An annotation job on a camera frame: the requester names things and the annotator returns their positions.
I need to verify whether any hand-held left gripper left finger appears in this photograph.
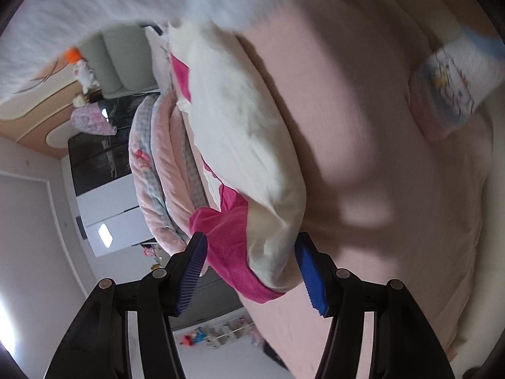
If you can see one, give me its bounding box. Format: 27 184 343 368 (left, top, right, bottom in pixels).
45 232 209 379

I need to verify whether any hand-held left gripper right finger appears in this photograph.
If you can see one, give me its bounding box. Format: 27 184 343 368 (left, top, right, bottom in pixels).
294 232 438 379

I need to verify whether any cream and pink sweatshirt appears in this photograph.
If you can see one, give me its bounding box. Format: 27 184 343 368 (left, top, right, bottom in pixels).
168 21 308 304

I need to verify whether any grey door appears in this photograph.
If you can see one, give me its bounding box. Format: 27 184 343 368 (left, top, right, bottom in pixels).
169 268 243 320

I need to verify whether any white shelf rack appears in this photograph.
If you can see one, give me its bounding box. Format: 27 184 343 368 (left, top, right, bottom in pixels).
209 314 257 350

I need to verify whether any black bag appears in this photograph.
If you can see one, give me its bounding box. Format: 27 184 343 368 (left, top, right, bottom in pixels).
262 340 290 370

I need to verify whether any pink printed quilt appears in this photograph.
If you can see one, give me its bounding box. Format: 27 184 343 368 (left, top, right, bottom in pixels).
128 93 210 255

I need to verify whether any pink patterned hanging cloth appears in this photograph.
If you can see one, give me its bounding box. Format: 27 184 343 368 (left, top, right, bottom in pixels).
71 103 117 137

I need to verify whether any grey padded headboard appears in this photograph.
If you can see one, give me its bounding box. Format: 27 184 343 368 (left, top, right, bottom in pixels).
100 24 170 99

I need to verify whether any row of plush toys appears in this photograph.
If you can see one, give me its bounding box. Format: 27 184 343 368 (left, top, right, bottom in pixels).
63 47 103 107

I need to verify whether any colourful wall doll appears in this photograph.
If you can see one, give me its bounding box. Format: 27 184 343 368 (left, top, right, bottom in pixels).
179 326 210 348

